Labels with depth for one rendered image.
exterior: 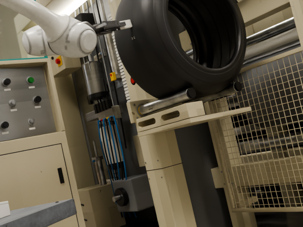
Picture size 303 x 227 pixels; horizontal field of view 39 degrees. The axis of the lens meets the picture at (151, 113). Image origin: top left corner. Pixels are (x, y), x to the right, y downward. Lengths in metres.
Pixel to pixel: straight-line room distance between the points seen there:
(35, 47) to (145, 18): 0.45
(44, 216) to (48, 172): 1.05
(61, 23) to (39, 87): 0.89
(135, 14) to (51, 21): 0.47
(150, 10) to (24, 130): 0.86
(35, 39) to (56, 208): 0.61
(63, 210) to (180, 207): 1.04
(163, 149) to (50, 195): 0.57
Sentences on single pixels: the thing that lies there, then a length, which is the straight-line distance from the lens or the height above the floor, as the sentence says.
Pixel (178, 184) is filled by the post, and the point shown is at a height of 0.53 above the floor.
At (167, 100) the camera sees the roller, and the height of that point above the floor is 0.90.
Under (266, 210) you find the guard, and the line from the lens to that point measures 2.17.
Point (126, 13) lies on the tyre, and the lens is 1.76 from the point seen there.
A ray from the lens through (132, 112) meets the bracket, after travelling 1.91.
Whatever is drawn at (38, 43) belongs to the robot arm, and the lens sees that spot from 1.44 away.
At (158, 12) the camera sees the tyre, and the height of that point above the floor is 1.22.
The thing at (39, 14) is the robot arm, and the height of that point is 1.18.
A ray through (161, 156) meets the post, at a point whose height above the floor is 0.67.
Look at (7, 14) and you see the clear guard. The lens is 2.22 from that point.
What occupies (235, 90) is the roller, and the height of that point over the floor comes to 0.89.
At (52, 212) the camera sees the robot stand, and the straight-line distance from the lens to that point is 1.04.
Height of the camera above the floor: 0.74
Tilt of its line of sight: 4 degrees up
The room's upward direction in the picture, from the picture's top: 13 degrees counter-clockwise
